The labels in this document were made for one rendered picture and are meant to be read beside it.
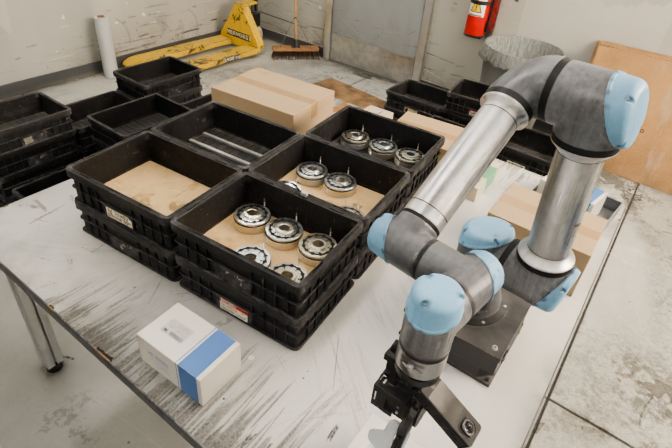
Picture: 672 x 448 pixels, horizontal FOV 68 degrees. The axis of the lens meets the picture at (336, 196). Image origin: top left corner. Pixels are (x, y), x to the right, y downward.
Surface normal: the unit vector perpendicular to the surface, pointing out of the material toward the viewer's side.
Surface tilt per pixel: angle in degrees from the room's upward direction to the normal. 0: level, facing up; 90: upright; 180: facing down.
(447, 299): 1
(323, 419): 0
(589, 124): 97
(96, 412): 0
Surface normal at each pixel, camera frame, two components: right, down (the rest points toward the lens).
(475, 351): -0.59, 0.42
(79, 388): 0.08, -0.82
